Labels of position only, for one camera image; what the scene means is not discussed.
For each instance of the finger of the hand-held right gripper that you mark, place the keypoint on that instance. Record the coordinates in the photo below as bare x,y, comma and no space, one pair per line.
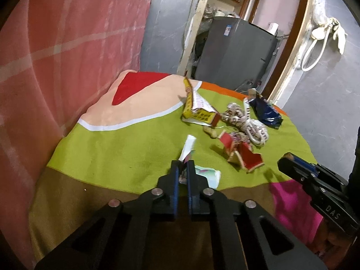
291,170
305,164

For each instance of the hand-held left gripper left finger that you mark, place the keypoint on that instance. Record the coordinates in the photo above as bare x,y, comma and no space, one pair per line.
175,185

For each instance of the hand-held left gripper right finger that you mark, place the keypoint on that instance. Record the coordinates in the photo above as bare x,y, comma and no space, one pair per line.
190,185

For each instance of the white paper strip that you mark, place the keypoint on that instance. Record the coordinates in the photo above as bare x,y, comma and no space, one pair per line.
188,146

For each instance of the white pastel wrapper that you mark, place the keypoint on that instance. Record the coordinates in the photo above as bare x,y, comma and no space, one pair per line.
209,175

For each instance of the red small carton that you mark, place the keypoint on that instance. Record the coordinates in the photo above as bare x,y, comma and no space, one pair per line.
250,157
226,142

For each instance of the white patterned crumpled wrapper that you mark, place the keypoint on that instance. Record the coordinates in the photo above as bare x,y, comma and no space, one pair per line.
253,128

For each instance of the tan peanut shell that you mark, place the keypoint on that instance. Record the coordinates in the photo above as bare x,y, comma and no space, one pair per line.
211,132

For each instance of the multicolour patchwork blanket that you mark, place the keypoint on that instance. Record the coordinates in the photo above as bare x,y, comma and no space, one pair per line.
126,146

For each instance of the dark blue snack packet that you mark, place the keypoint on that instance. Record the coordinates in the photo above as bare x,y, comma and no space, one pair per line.
265,112

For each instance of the yellow torn carton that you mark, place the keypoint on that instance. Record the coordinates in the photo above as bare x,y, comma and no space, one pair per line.
198,115

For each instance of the grey cabinet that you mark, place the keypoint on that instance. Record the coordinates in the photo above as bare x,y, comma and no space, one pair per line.
233,53

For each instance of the white hanging cloth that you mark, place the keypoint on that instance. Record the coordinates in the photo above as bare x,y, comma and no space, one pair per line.
334,32

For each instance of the white cup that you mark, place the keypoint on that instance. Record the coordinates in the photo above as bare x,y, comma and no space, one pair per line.
272,28

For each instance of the pink checked cloth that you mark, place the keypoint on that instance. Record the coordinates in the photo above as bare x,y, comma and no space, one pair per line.
70,47

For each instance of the brown wooden door frame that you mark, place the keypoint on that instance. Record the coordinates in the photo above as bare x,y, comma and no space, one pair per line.
295,42

